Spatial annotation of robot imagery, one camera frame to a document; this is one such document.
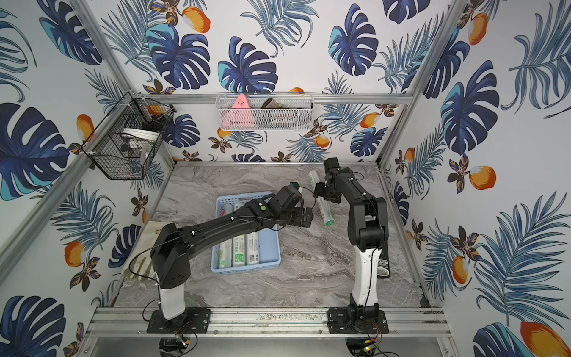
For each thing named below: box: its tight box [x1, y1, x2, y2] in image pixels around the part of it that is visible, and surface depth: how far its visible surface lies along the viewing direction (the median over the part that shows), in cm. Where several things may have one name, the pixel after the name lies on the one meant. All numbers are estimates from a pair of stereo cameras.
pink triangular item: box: [221, 93, 256, 129], surface depth 92 cm
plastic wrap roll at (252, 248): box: [244, 232, 260, 266], surface depth 88 cm
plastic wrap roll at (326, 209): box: [308, 170, 336, 227], surface depth 102 cm
